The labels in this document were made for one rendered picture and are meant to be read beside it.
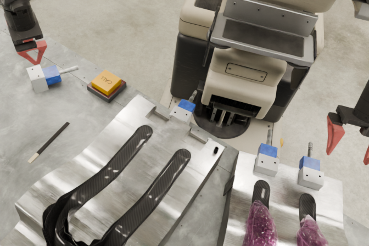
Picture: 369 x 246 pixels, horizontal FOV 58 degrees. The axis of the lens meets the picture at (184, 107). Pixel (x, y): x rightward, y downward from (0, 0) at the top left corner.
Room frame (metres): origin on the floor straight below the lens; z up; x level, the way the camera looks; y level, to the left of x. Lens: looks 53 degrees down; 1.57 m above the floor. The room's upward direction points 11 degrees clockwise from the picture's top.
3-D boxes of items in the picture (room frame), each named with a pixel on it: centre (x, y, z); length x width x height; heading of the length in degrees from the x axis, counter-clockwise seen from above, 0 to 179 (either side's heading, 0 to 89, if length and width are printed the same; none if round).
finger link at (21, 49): (0.55, 0.39, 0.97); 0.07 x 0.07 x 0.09; 37
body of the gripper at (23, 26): (0.57, 0.41, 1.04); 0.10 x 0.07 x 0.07; 37
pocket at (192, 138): (0.43, -0.04, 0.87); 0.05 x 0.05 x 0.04; 66
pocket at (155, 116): (0.47, 0.06, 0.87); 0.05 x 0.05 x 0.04; 66
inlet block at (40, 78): (0.59, 0.38, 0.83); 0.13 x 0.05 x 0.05; 128
